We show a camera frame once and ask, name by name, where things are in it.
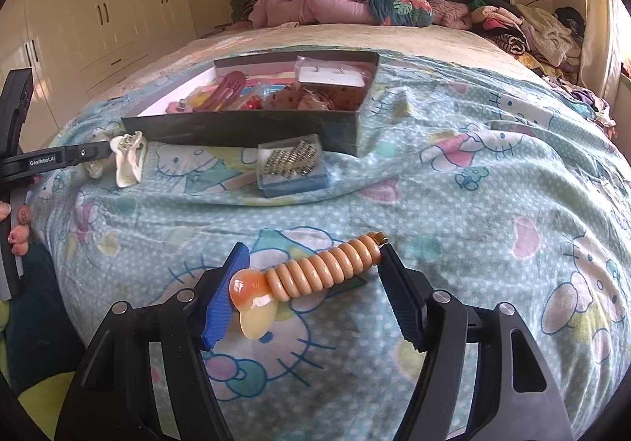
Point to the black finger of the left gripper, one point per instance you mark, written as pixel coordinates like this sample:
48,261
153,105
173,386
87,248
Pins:
84,153

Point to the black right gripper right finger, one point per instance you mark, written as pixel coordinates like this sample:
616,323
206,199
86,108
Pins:
405,290

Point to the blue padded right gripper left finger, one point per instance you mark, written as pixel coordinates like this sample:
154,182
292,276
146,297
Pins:
215,298

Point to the orange spiral hair clip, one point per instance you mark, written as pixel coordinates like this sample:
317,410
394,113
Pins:
256,294

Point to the white pearl claw clip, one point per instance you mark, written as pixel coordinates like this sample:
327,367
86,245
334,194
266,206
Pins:
129,151

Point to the clear box of rhinestone clips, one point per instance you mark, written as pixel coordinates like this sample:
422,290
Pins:
291,166

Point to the dark red hair clip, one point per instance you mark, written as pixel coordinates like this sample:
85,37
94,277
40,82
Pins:
227,90

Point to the pink dotted bow hair clip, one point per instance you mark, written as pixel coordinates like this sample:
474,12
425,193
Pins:
312,97

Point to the clear bag with earring card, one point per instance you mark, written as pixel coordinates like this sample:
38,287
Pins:
333,73

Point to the person's left hand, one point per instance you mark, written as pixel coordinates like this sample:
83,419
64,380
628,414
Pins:
18,237

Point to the cream built-in wardrobe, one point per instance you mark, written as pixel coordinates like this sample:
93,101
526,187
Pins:
79,49

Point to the pink floral sheet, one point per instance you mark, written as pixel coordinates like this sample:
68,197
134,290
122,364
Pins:
198,51

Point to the dark shallow cardboard box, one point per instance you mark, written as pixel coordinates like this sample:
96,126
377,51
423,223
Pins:
339,131

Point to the beige bed sheet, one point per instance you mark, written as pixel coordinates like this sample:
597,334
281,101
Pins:
434,41

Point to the pink quilted jacket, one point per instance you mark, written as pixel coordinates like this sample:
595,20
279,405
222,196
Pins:
270,13

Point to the pile of mixed clothes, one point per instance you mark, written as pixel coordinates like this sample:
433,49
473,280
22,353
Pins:
548,44

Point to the beige curtain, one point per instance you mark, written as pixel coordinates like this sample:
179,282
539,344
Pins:
602,51

